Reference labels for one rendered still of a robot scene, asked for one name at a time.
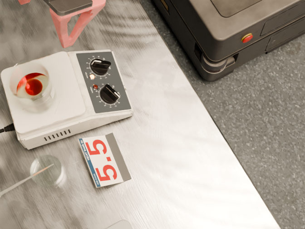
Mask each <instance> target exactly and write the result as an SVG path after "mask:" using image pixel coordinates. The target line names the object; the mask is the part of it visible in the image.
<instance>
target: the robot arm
mask: <svg viewBox="0 0 305 229"><path fill-rule="evenodd" d="M18 1H19V3H20V4H21V5H23V4H26V3H29V2H30V1H31V0H18ZM43 1H44V2H45V3H46V4H47V5H48V6H49V7H50V9H49V10H50V14H51V17H52V20H53V23H54V25H55V28H56V31H57V34H58V37H59V40H60V43H61V45H62V47H63V48H67V47H69V46H72V45H73V44H74V42H75V41H76V39H77V38H78V36H79V35H80V33H81V32H82V30H83V29H84V27H85V26H86V25H87V24H88V23H89V22H90V21H91V20H92V19H93V18H94V17H95V15H96V14H97V13H98V12H99V11H100V10H101V9H102V8H103V7H104V6H105V3H106V0H43ZM80 13H81V15H80V17H79V19H78V21H77V23H76V25H75V27H74V28H73V30H72V32H71V34H70V36H68V30H67V23H68V22H69V20H70V19H71V17H72V16H75V15H77V14H80Z"/></svg>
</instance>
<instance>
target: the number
mask: <svg viewBox="0 0 305 229"><path fill-rule="evenodd" d="M83 141H84V144H85V147H86V149H87V152H88V154H89V157H90V159H91V162H92V164H93V167H94V170H95V172H96V175H97V177H98V180H99V182H100V185H102V184H108V183H112V182H117V181H120V178H119V176H118V173H117V171H116V168H115V166H114V163H113V161H112V158H111V156H110V153H109V151H108V148H107V146H106V144H105V141H104V139H103V137H99V138H92V139H83Z"/></svg>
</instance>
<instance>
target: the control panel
mask: <svg viewBox="0 0 305 229"><path fill-rule="evenodd" d="M76 56H77V59H78V62H79V66H80V68H81V71H82V74H83V78H84V81H85V84H86V87H87V90H88V93H89V96H90V99H91V102H92V105H93V108H94V111H95V113H105V112H113V111H120V110H130V109H132V108H131V105H130V103H129V100H128V97H127V94H126V91H125V88H124V86H123V83H122V80H121V77H120V74H119V71H118V69H117V66H116V63H115V60H114V57H113V54H112V52H111V51H108V52H91V53H76ZM94 59H101V60H104V61H110V62H111V65H110V67H109V68H108V71H107V73H106V74H104V75H98V74H96V73H94V72H93V71H92V69H91V62H92V61H93V60H94ZM90 75H94V79H92V78H90ZM106 84H108V85H110V86H111V87H112V88H113V89H114V90H115V91H116V92H117V93H118V94H119V95H120V98H119V99H118V100H117V101H116V102H115V103H113V104H108V103H106V102H104V101H103V100H102V98H101V96H100V91H101V89H102V88H103V87H104V86H105V85H106ZM94 85H97V86H98V88H97V89H95V88H94V87H93V86H94Z"/></svg>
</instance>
